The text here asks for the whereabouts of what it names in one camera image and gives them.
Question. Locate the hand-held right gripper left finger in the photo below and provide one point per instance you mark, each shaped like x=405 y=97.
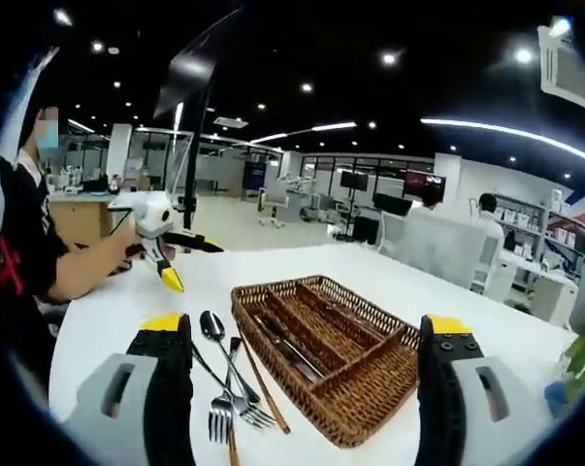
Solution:
x=166 y=388

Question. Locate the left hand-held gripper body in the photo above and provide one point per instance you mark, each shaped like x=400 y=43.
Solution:
x=149 y=211

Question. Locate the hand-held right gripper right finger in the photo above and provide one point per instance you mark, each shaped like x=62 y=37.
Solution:
x=442 y=388

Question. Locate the brown wicker cutlery storage tray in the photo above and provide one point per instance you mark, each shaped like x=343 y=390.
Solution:
x=350 y=369

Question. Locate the person's left hand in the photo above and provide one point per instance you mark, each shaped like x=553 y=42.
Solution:
x=124 y=238

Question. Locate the light wood desk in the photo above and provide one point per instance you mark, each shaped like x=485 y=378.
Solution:
x=78 y=218

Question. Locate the dark blue banner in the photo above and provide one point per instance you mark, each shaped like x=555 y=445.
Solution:
x=254 y=176

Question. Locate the small blue object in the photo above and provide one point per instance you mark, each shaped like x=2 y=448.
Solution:
x=559 y=395

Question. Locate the person in black shirt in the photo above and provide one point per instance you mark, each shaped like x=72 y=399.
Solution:
x=30 y=233

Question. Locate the small ceiling air vent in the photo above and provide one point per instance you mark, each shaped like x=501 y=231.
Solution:
x=231 y=122

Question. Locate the grey partition panel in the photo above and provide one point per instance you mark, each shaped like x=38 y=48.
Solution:
x=437 y=247

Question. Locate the short ceiling light strip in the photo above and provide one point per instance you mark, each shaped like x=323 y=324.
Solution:
x=304 y=132

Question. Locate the black monitor on stand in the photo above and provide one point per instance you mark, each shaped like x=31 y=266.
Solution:
x=354 y=180

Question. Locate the shelf with white boxes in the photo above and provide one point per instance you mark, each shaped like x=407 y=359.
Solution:
x=520 y=223

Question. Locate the group of ceiling spotlights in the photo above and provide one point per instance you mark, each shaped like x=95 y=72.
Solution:
x=306 y=87

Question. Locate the curved ceiling light strip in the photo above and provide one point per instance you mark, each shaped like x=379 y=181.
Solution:
x=515 y=133

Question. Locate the white ceiling air conditioner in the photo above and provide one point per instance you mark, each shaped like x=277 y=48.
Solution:
x=571 y=68

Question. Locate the red-lit wall screen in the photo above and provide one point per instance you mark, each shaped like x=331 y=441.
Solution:
x=425 y=182

